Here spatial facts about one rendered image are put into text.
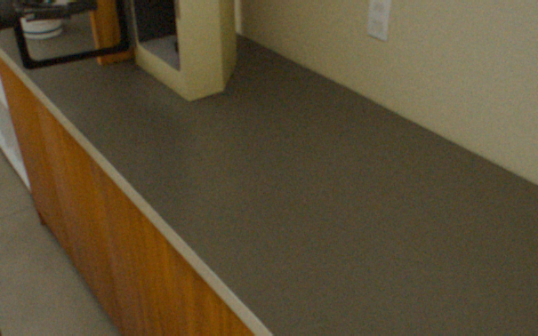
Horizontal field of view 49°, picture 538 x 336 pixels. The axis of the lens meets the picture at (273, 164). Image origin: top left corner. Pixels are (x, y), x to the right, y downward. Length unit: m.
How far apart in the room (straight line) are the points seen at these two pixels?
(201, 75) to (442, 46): 0.62
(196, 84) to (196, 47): 0.10
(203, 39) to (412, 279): 0.84
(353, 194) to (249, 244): 0.26
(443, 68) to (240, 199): 0.59
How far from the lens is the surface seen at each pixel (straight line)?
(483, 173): 1.36
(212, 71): 1.61
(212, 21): 1.56
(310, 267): 1.05
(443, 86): 1.48
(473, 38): 1.40
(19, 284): 2.56
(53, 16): 1.44
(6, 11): 1.47
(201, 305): 1.26
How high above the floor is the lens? 1.65
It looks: 33 degrees down
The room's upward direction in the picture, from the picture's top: straight up
